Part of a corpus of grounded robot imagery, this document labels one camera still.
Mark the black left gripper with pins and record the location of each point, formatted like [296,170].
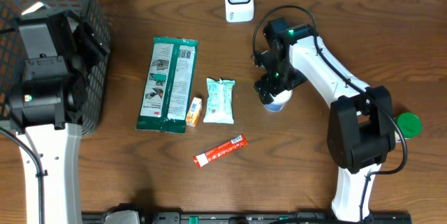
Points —
[91,48]

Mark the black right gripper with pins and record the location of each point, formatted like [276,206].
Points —
[275,87]

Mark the white blue label jar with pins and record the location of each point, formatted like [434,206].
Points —
[279,101]

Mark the mint green wipes pack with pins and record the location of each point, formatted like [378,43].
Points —
[219,103]

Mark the red snack bar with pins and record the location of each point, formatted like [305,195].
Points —
[220,151]

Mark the green white 3M package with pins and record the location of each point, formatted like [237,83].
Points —
[166,96]

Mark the orange Kleenex tissue pack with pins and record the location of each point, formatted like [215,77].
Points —
[195,109]

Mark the green lid jar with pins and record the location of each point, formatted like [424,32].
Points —
[410,124]

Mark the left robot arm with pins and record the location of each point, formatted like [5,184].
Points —
[47,108]

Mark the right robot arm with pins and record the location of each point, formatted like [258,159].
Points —
[361,130]

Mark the grey plastic mesh basket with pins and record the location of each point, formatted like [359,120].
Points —
[13,54]

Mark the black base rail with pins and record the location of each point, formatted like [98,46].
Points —
[129,213]

